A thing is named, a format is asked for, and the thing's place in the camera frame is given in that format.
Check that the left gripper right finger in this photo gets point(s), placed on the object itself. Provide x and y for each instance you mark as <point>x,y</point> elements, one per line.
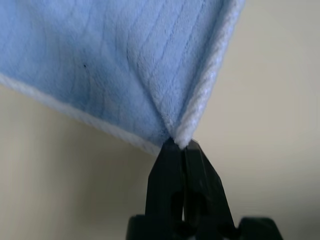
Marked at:
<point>205,190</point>

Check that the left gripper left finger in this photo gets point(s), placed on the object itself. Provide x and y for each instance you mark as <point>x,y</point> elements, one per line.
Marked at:
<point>165,180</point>

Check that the light blue terry towel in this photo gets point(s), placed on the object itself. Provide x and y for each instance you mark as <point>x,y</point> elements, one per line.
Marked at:
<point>100,62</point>

